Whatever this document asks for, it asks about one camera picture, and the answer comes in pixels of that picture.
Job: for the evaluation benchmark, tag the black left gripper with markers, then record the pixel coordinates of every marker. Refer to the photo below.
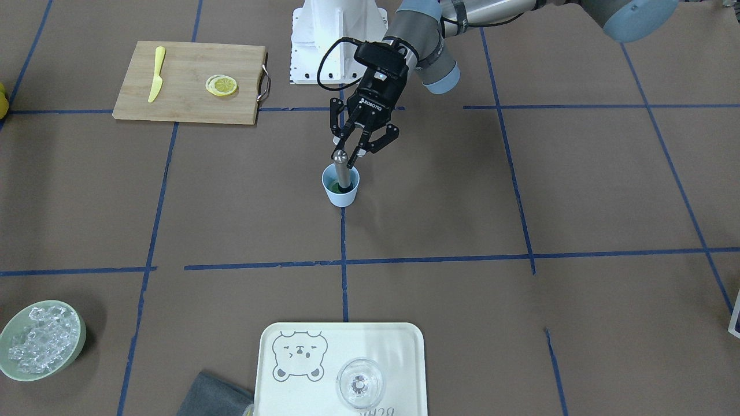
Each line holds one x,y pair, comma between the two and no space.
378,94

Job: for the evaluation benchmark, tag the metal muddler black cap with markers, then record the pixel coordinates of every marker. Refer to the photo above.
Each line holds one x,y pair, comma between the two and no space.
343,173

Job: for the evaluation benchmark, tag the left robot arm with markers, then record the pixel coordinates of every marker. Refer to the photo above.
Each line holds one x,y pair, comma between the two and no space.
415,42

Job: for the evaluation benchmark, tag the light blue plastic cup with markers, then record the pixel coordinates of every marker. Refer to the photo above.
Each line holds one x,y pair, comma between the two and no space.
337,195

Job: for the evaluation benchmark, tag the yellow lemon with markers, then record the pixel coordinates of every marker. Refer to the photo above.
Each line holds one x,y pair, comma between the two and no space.
4,102

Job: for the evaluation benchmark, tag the bamboo cutting board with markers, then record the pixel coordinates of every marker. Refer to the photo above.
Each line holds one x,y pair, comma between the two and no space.
184,97

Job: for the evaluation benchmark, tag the yellow plastic knife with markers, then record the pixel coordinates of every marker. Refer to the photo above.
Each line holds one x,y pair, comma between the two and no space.
157,81

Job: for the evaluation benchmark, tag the cream bear serving tray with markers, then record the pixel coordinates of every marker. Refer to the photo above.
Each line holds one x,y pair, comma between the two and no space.
298,364

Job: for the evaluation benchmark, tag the clear wine glass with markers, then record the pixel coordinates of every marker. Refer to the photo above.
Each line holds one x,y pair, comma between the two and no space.
360,384

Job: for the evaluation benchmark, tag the grey folded cloth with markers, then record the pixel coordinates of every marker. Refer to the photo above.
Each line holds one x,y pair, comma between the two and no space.
210,395

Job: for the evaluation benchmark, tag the green bowl of ice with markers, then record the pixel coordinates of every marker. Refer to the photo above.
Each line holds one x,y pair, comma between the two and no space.
41,340

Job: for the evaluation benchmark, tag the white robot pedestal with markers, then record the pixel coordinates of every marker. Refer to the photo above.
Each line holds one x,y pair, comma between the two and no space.
317,25

